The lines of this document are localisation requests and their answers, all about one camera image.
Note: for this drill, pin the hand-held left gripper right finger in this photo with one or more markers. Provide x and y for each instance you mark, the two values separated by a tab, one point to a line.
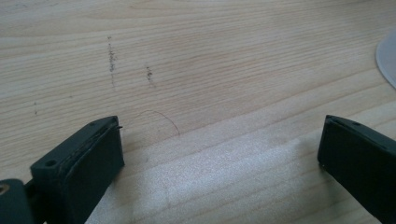
361	158

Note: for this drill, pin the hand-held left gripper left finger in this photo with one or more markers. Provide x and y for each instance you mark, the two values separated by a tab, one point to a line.
81	168

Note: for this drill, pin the white round plate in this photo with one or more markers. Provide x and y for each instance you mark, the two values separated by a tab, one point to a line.
388	59

